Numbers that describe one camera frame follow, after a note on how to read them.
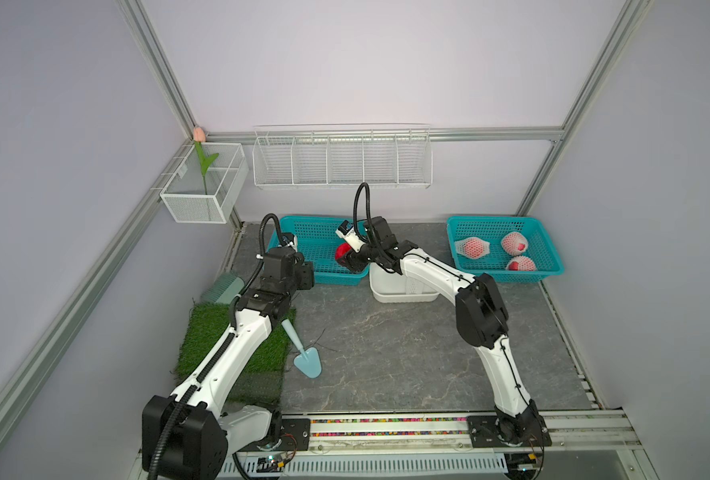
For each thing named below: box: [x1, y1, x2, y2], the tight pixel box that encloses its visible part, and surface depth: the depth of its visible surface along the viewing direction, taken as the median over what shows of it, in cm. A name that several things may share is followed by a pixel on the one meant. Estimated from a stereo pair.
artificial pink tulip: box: [193, 127, 219, 195], surface depth 92 cm
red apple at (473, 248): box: [464, 238, 484, 259], surface depth 107 cm
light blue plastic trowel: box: [281, 318, 323, 379], surface depth 88 cm
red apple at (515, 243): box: [501, 232, 529, 256], surface depth 107 cm
